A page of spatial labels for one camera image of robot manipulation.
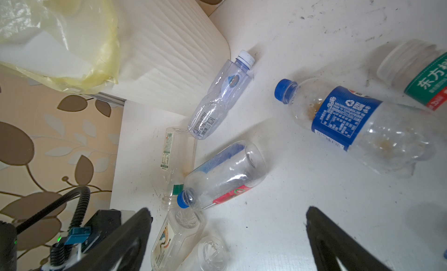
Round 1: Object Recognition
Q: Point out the clear bottle yellow label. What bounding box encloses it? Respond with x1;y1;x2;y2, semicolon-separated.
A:
177;236;229;271

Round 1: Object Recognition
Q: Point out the clear bottle blue pink label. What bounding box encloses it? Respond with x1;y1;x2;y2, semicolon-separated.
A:
177;140;268;211

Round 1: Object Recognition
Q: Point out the white ribbed trash bin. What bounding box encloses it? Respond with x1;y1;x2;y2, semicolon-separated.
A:
103;0;230;117

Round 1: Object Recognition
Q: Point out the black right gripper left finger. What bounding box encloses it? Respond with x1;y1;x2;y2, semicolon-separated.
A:
69;208;152;271

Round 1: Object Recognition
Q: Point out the yellow bin liner bag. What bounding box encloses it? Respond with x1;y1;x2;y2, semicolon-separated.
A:
1;0;120;94

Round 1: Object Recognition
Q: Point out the capless bottle green red label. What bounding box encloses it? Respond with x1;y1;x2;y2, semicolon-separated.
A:
377;39;447;116

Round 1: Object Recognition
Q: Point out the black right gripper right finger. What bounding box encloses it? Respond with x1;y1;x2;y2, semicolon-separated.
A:
306;206;389;271

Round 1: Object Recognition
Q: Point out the small bottle green white label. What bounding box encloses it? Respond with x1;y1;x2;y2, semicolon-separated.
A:
160;127;196;210

